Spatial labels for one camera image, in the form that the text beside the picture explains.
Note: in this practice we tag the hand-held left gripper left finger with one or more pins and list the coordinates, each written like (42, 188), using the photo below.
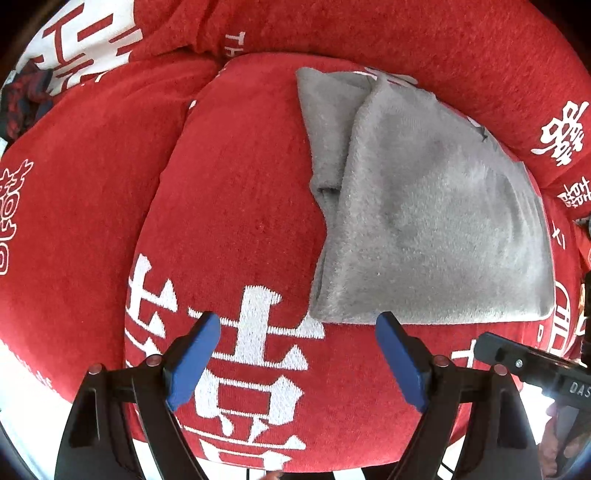
(191, 364)

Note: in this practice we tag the person's right hand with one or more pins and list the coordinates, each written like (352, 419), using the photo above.
(548, 452)

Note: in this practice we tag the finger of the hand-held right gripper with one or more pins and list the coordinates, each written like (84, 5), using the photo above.
(512, 357)

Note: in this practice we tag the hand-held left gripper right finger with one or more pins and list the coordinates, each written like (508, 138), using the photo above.
(401, 364)

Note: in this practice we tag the dark red patterned cloth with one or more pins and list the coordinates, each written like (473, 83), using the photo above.
(23, 101)

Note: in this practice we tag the red printed back cushion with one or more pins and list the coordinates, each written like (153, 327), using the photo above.
(415, 41)
(87, 37)

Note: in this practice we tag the grey sweater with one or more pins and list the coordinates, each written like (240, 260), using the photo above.
(415, 221)

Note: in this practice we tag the red printed seat cushion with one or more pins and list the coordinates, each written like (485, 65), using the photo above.
(78, 230)
(240, 184)

